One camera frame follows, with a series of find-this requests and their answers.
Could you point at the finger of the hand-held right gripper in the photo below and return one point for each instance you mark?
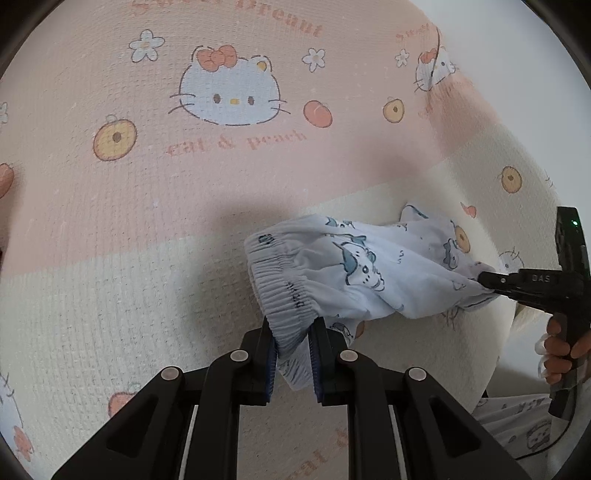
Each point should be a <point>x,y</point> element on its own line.
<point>501,281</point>

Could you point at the pink and cream printed blanket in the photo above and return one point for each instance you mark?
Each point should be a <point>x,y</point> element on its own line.
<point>138,207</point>

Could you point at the person's printed pajama leg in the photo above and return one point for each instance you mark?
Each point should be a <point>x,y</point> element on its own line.
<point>521,429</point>

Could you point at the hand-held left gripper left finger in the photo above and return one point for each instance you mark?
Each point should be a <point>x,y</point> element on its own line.
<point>271,369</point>

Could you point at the white printed pajama pants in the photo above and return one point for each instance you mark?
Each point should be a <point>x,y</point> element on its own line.
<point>369,277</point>

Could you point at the person's right hand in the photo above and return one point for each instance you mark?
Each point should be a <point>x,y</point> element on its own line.
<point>554,353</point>

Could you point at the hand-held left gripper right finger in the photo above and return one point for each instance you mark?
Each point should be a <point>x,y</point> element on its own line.
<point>317,364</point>

